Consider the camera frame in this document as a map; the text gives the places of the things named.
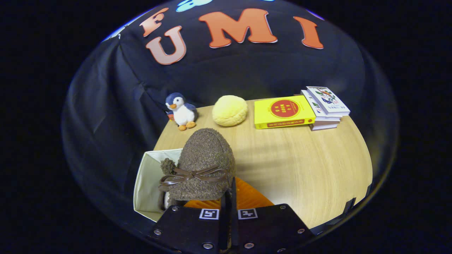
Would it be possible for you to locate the blue white penguin plush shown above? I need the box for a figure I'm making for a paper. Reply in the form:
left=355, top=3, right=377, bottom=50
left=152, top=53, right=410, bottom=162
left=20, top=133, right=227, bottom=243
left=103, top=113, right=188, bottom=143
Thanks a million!
left=165, top=92, right=198, bottom=132

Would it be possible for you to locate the beige fabric storage box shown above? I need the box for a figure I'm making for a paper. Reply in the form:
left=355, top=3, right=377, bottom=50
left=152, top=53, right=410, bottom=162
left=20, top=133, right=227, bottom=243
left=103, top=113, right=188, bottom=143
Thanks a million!
left=133, top=149, right=184, bottom=223

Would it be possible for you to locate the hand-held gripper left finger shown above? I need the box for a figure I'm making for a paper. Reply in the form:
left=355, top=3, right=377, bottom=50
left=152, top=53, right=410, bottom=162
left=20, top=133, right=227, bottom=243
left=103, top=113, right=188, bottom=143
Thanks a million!
left=147, top=193, right=228, bottom=254

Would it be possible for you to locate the yellow round bun plush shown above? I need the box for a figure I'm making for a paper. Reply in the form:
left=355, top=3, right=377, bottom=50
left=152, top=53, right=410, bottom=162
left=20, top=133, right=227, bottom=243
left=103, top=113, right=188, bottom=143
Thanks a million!
left=212, top=95, right=249, bottom=127

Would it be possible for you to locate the yellow book with red circle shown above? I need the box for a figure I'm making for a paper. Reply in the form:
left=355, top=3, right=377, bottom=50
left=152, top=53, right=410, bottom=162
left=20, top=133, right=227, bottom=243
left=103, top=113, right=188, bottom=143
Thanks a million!
left=254, top=95, right=316, bottom=129

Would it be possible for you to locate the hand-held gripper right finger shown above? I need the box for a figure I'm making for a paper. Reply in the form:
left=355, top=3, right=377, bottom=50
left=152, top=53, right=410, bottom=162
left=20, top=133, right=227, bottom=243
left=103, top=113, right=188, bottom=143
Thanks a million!
left=230, top=177, right=315, bottom=254

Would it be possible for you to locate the black backdrop cloth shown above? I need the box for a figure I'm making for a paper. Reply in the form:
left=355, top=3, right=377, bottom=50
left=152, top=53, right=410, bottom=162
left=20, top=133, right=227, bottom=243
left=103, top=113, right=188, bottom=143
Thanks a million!
left=62, top=0, right=399, bottom=231

